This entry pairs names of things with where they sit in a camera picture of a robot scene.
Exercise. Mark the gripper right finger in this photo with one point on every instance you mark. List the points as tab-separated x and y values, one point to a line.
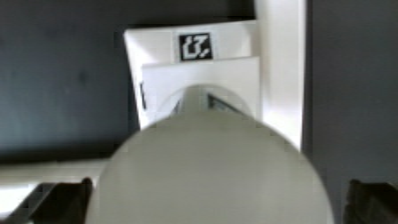
371	203

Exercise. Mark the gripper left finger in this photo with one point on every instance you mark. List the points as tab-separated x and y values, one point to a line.
55	204

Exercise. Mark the white lamp bulb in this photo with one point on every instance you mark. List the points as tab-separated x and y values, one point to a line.
206	170

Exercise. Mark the white lamp base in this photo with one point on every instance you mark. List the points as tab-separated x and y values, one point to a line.
193	55

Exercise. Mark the white U-shaped fence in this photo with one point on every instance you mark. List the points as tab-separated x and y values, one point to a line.
67	106

